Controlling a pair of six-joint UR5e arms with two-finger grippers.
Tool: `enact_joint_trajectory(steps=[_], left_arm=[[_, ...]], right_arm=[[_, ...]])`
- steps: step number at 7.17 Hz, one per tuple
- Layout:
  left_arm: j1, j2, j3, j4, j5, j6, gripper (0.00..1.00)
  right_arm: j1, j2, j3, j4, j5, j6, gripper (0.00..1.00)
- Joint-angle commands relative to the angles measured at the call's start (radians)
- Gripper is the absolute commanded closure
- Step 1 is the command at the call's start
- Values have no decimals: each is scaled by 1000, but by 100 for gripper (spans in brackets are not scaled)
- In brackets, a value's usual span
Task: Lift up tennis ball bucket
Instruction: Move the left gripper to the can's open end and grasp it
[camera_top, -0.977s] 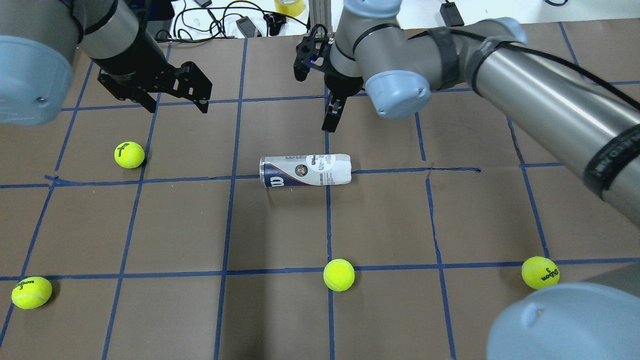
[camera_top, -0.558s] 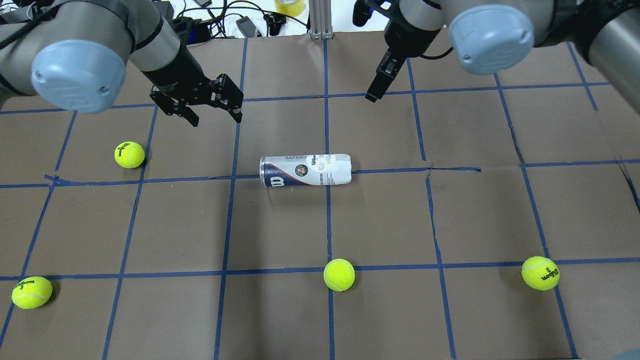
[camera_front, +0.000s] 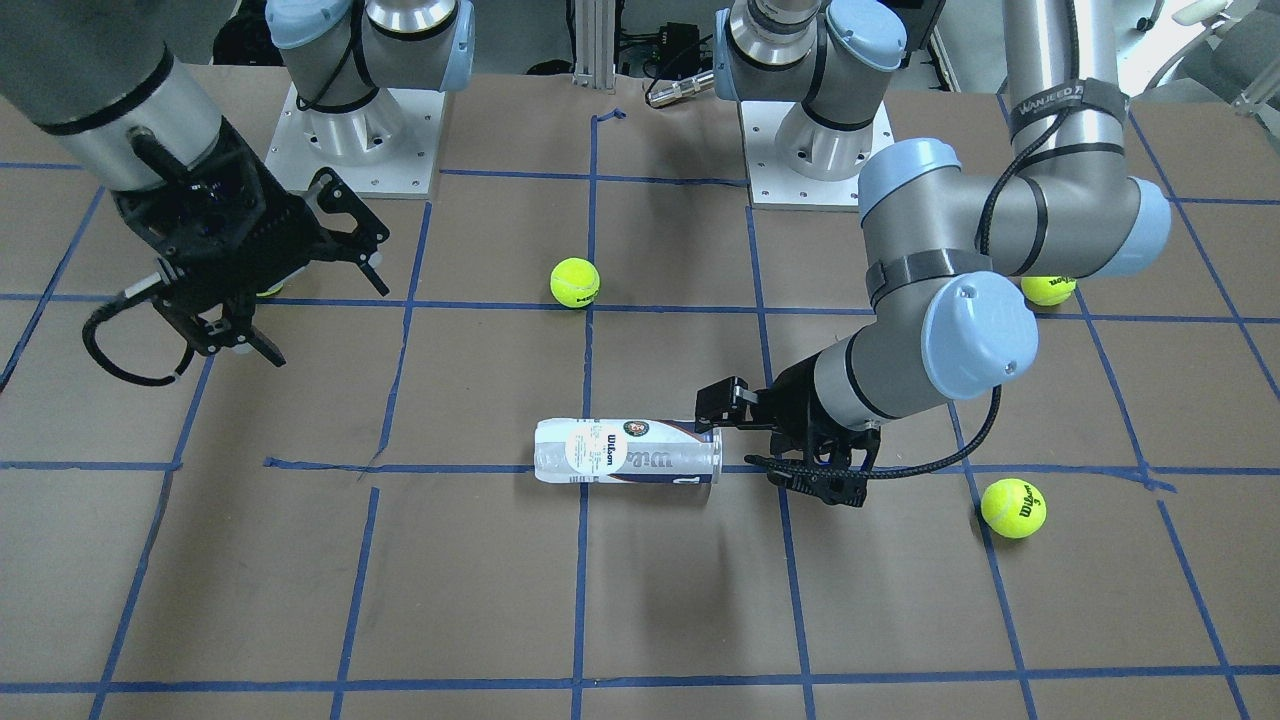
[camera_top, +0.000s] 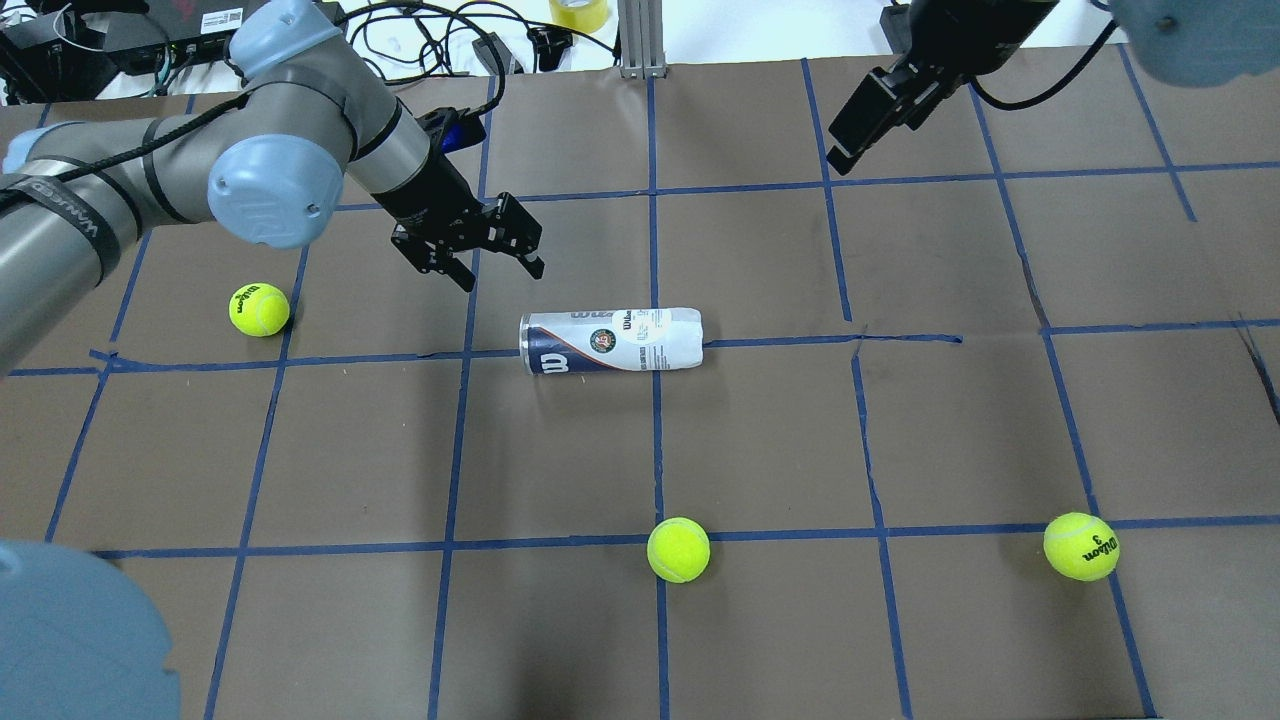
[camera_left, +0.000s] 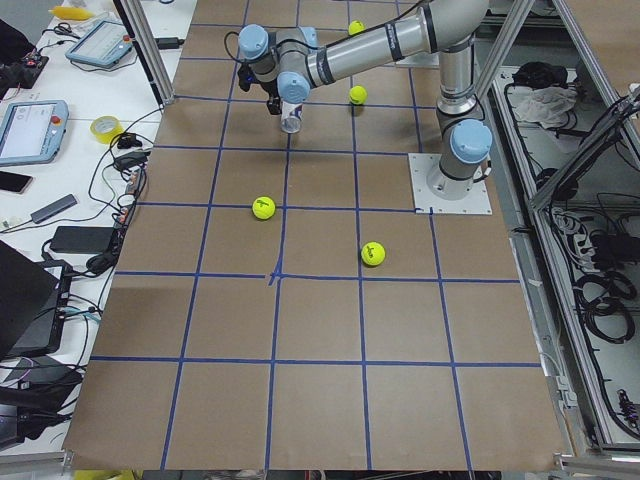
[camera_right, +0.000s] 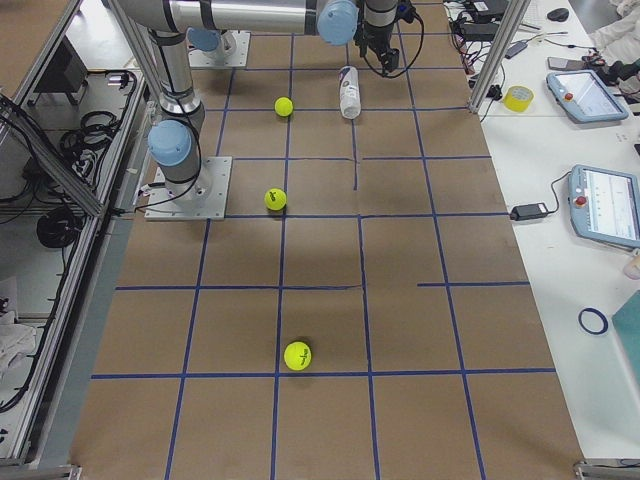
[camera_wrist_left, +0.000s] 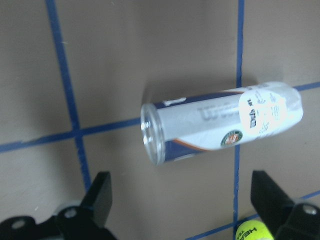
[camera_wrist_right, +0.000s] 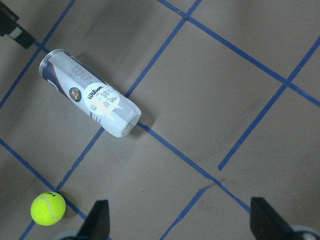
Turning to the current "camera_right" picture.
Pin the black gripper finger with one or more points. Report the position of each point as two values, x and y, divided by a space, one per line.
390 59

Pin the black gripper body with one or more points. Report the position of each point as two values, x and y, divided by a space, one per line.
374 31

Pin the clear Wilson tennis ball can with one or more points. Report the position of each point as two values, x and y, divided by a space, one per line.
349 92

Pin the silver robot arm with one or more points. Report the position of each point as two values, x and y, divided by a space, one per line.
171 38

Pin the yellow tennis ball centre back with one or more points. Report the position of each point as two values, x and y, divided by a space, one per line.
283 106

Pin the yellow tennis ball near base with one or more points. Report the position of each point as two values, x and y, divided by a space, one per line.
275 199

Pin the yellow tennis ball far left side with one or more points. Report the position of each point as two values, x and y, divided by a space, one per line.
297 355

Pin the grey usb hub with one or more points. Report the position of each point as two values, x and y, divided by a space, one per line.
515 48

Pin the yellow tape roll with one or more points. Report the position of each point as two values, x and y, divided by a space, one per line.
518 98

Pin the black computer mouse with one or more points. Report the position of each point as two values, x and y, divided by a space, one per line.
558 15

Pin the teach pendant upper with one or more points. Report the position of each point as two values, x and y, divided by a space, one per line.
584 97

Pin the teach pendant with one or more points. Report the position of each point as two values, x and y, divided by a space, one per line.
604 205
584 97

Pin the black power adapter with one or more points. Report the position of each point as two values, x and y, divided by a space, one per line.
530 211

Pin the teach pendant lower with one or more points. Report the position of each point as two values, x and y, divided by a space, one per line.
604 205

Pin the teal box corner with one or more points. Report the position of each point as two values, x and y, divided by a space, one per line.
626 325

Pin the white cloth rag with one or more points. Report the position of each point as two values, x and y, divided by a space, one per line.
17 341

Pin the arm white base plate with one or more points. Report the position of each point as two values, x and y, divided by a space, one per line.
217 49
207 199

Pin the aluminium frame post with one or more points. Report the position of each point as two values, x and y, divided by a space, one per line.
509 25

